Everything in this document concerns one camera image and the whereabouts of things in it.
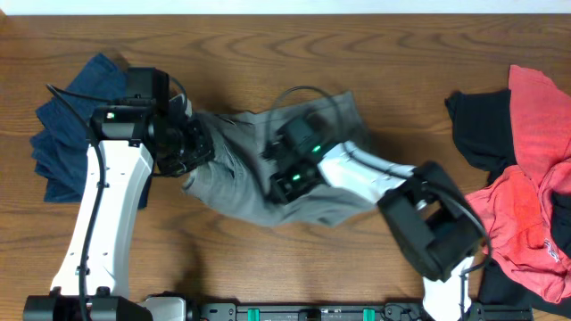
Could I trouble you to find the folded navy blue shorts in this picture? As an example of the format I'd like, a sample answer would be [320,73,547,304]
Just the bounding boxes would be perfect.
[30,53,126,203]

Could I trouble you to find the red shorts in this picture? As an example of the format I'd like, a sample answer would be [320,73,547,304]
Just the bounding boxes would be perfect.
[466,65,570,303]

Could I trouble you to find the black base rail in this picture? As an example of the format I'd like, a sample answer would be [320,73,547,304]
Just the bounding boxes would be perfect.
[146,292,534,321]

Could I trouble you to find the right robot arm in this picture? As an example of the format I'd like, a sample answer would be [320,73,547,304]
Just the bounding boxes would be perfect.
[263,134,491,320]

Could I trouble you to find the grey shorts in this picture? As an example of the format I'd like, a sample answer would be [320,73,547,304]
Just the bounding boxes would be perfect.
[183,98,376,226]

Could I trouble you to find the black garment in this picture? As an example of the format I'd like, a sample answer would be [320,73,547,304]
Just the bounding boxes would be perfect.
[444,89,570,317]

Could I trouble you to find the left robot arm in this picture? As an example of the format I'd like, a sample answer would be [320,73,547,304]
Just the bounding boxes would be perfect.
[22,103,212,320]

